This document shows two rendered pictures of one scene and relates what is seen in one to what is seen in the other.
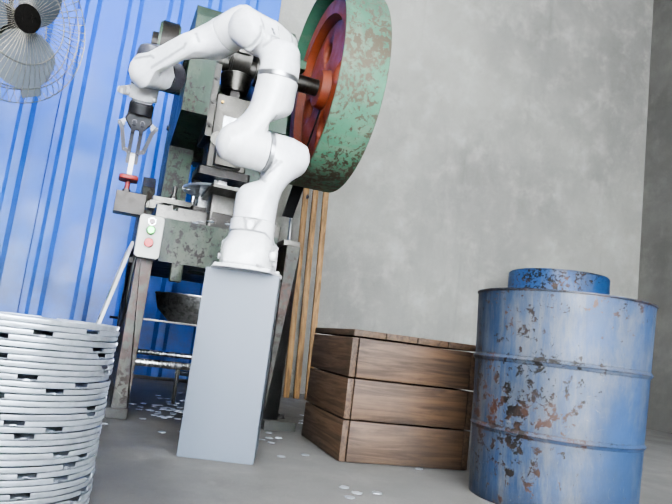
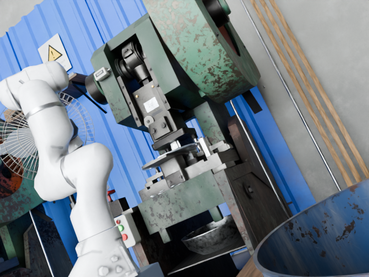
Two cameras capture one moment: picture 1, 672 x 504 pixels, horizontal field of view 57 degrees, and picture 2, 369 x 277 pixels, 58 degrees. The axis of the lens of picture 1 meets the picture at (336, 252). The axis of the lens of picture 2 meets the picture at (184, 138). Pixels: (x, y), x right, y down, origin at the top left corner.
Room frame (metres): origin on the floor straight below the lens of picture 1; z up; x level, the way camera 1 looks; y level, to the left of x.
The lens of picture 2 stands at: (1.10, -0.67, 0.58)
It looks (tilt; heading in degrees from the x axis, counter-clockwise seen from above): 9 degrees up; 41
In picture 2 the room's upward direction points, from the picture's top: 25 degrees counter-clockwise
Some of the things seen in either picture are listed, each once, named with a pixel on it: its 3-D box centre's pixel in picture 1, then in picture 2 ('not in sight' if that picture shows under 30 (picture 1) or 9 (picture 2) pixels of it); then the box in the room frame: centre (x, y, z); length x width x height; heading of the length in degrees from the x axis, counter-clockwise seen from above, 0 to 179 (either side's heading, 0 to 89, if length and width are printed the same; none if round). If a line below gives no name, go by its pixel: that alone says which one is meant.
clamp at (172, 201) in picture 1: (170, 199); (156, 173); (2.27, 0.63, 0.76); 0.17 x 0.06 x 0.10; 110
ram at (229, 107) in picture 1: (229, 134); (157, 110); (2.29, 0.46, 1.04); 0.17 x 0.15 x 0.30; 20
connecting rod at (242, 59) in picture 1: (236, 80); (143, 71); (2.33, 0.47, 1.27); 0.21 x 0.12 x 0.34; 20
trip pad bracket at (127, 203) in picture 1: (127, 219); (121, 219); (2.01, 0.69, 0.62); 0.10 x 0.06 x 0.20; 110
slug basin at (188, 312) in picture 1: (199, 311); (217, 234); (2.33, 0.47, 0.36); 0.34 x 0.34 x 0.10
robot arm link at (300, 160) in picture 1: (273, 179); (92, 188); (1.62, 0.19, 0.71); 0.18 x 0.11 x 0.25; 117
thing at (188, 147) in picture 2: (223, 194); (170, 156); (2.21, 0.43, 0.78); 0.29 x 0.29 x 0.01
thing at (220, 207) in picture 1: (223, 210); (171, 171); (2.17, 0.41, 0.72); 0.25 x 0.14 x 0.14; 20
